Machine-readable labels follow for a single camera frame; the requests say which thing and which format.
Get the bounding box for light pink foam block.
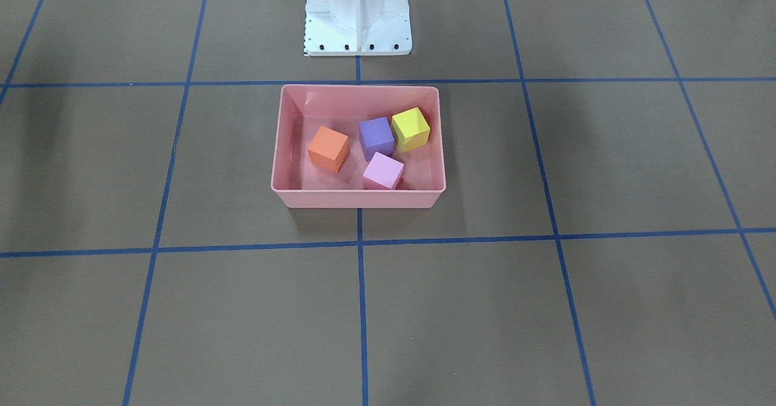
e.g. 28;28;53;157
363;152;405;190

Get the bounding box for purple foam block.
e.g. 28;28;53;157
358;117;395;161

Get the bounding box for yellow foam block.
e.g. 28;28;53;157
391;107;430;154

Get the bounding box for orange foam block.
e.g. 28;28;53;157
307;126;351;172

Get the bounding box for pink plastic bin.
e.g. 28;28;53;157
270;85;447;209

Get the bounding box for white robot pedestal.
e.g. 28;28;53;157
303;0;413;56

